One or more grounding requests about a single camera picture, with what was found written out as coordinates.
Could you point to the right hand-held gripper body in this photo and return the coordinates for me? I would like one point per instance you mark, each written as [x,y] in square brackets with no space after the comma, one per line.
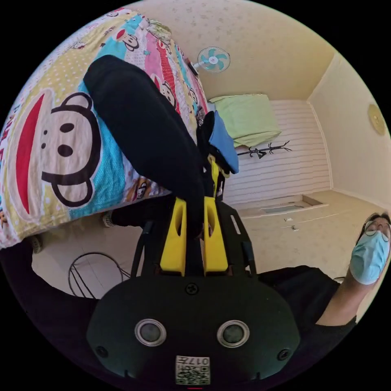
[221,189]

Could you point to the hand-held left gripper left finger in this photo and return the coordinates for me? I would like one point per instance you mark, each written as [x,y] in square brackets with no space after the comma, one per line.
[174,241]

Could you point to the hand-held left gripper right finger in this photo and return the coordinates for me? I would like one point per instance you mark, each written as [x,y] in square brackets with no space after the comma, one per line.
[214,241]

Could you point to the black long sleeve shirt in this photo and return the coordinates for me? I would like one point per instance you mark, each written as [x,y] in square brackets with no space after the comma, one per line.
[143,122]

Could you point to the pile of clothes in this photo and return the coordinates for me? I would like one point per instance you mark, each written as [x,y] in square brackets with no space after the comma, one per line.
[224,143]

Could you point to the black coat stand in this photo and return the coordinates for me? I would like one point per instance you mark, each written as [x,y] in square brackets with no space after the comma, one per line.
[262,150]

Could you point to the green curtain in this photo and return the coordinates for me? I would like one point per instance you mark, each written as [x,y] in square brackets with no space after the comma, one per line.
[247,119]

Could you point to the door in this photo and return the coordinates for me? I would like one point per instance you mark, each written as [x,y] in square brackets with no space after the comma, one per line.
[284,206]

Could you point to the person's body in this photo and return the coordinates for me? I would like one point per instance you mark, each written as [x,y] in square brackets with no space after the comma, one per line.
[305,290]

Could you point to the white and teal fan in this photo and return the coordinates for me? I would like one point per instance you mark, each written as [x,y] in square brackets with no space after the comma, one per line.
[213,59]

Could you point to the bed with cartoon printed sheet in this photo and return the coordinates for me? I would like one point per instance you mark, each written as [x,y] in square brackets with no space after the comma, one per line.
[64,140]

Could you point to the floral pillow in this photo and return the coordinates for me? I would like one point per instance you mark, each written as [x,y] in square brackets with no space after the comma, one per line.
[159,29]

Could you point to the round ceiling lamp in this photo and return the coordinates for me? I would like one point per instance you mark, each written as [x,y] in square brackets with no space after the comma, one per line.
[377,119]

